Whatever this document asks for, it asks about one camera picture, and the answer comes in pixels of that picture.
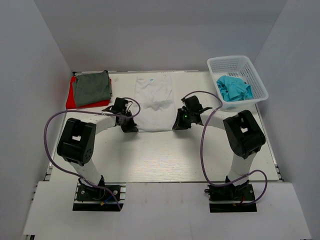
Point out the white plastic basket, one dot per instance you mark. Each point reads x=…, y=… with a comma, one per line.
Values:
x=237, y=66

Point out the white t shirt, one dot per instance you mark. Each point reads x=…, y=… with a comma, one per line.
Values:
x=155, y=96

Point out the folded red t shirt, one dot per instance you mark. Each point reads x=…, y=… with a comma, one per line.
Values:
x=71, y=104

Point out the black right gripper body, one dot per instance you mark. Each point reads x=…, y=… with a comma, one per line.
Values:
x=189, y=114

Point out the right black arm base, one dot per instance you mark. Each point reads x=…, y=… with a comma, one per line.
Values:
x=231, y=199

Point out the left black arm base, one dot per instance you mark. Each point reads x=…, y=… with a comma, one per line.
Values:
x=88, y=199

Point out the folded grey t shirt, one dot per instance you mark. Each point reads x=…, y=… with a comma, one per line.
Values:
x=92, y=88

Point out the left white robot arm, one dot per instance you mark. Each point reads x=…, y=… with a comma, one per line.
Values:
x=76, y=143

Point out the teal crumpled t shirt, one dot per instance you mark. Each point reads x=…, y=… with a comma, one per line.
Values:
x=234, y=89

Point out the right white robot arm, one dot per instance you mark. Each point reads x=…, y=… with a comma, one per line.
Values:
x=244, y=136

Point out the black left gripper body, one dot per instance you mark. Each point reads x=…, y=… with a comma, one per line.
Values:
x=127, y=112

